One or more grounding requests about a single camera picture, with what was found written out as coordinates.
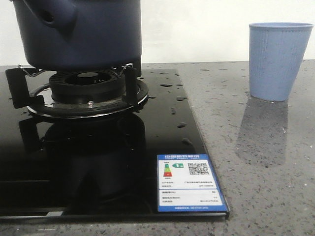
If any light blue ribbed cup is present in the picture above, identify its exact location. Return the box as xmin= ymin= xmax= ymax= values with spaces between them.
xmin=249 ymin=22 xmax=314 ymax=101

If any dark blue cooking pot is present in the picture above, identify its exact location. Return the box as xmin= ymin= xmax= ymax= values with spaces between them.
xmin=13 ymin=0 xmax=142 ymax=71

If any black pot support grate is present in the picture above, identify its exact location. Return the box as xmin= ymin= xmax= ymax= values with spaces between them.
xmin=5 ymin=64 xmax=148 ymax=119

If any black gas burner head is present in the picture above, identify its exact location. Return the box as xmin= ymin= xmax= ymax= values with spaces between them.
xmin=49 ymin=69 xmax=126 ymax=104

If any black glass gas stove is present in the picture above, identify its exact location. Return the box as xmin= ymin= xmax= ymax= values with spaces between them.
xmin=0 ymin=67 xmax=230 ymax=221

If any blue white energy label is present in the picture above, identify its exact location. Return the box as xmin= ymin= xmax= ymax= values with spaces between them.
xmin=157 ymin=154 xmax=228 ymax=213

